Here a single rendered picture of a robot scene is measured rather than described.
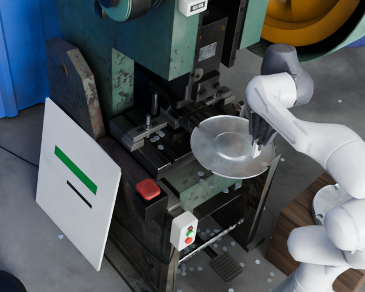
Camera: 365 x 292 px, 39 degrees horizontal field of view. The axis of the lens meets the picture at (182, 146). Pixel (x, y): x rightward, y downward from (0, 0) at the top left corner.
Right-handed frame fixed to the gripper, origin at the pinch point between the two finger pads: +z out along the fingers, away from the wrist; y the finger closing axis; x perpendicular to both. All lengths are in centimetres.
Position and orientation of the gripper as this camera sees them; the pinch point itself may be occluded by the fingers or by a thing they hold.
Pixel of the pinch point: (256, 148)
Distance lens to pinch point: 167.9
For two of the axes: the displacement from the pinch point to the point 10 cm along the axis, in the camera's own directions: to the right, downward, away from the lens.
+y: 6.3, 5.8, -5.2
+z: -0.8, 7.1, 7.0
